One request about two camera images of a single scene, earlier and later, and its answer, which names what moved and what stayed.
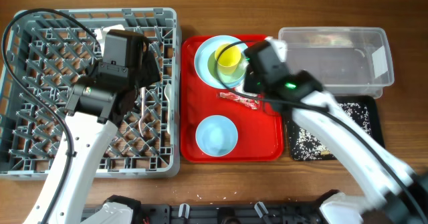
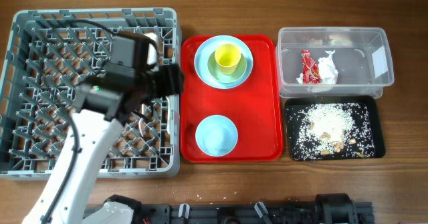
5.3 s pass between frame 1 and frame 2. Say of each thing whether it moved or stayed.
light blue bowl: stayed
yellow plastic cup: stayed
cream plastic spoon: stayed
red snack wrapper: moved
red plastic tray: stayed
